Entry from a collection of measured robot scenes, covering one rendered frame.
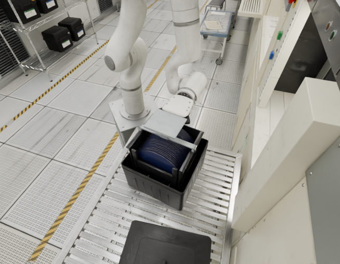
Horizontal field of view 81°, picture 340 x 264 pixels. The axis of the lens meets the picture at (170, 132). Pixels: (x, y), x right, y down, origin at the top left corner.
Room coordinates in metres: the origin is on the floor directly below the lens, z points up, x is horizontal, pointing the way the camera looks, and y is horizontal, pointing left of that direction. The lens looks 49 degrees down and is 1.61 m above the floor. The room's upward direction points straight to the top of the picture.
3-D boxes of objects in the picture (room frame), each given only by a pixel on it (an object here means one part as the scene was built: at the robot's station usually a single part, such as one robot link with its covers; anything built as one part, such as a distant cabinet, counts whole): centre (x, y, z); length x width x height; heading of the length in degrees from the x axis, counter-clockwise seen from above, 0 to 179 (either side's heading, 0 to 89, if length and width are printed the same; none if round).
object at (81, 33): (3.29, 1.54, 0.31); 0.30 x 0.28 x 0.26; 165
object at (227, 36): (3.22, -0.71, 0.24); 0.97 x 0.52 x 0.48; 164
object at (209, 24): (3.06, -0.62, 0.47); 0.31 x 0.23 x 0.02; 3
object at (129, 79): (0.96, 0.20, 1.07); 0.19 x 0.12 x 0.24; 144
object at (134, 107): (0.93, 0.22, 0.85); 0.19 x 0.19 x 0.18
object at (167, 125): (0.49, 0.01, 0.96); 0.24 x 0.20 x 0.32; 63
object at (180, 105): (0.58, -0.04, 1.09); 0.11 x 0.10 x 0.07; 153
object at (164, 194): (0.49, 0.01, 0.85); 0.28 x 0.28 x 0.17; 63
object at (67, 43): (2.95, 1.63, 0.31); 0.30 x 0.28 x 0.26; 157
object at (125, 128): (0.93, 0.22, 0.38); 0.28 x 0.28 x 0.76; 26
